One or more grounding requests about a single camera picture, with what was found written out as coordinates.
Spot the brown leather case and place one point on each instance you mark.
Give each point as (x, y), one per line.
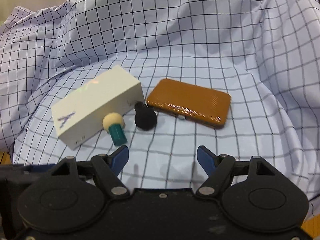
(199, 104)

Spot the checkered lavender cloth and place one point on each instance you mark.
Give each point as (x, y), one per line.
(264, 53)

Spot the black round sponge puff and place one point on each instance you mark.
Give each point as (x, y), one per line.
(145, 118)

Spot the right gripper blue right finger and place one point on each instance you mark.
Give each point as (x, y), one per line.
(207, 160)

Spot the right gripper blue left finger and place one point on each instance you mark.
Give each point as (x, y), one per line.
(118, 159)

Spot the white phone box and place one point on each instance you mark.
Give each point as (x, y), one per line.
(79, 115)

